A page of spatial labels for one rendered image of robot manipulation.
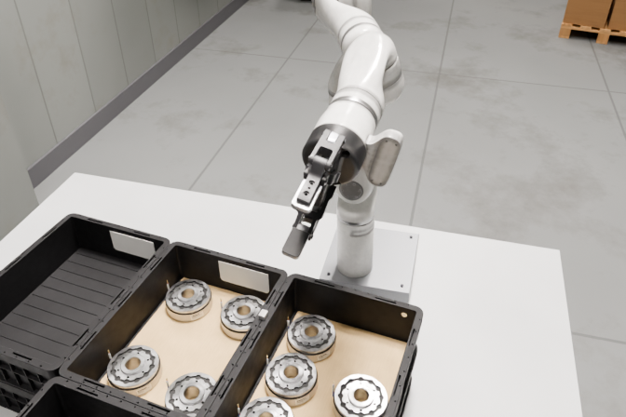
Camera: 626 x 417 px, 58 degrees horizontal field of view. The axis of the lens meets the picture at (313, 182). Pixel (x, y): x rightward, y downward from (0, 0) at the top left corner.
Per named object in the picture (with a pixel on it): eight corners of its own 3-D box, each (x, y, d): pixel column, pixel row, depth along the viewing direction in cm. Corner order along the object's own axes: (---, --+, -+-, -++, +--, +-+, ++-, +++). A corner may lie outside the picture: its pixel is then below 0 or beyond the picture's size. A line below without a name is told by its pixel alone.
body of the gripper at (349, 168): (307, 154, 76) (279, 205, 70) (317, 108, 69) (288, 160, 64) (360, 175, 75) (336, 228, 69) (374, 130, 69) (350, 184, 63)
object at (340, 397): (342, 369, 113) (342, 368, 113) (392, 383, 111) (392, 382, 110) (327, 413, 105) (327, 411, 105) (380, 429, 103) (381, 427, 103)
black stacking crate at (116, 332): (180, 276, 141) (173, 241, 135) (291, 309, 133) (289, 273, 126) (71, 411, 111) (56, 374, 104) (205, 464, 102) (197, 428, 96)
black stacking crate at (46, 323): (81, 248, 150) (71, 213, 144) (179, 276, 141) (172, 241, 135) (-45, 365, 120) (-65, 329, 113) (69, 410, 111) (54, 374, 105)
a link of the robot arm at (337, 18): (330, 20, 87) (384, 12, 87) (306, -34, 108) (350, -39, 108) (333, 73, 92) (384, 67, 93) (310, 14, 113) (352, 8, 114)
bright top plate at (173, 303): (183, 275, 135) (183, 274, 135) (219, 289, 132) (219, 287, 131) (156, 304, 128) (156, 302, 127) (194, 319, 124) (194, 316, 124)
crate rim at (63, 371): (174, 247, 136) (173, 239, 135) (291, 278, 127) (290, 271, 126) (57, 381, 105) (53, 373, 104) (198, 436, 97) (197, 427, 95)
